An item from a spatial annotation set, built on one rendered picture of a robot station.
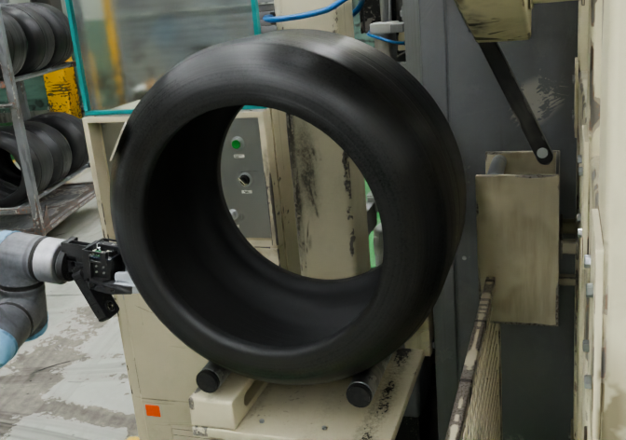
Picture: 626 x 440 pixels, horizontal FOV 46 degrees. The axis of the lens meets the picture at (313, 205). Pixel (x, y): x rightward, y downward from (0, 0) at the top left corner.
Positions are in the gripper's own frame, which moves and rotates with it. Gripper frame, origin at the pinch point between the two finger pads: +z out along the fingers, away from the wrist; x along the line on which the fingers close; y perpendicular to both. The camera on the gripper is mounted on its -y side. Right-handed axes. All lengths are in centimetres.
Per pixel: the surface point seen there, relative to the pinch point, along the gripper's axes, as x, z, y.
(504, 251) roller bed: 20, 62, 10
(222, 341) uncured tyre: -13.0, 19.6, -0.8
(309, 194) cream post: 26.9, 21.5, 13.8
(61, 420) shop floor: 95, -101, -117
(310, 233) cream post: 26.9, 22.0, 5.1
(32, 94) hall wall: 812, -675, -150
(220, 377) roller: -8.8, 17.3, -10.5
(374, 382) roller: -7.0, 44.8, -6.5
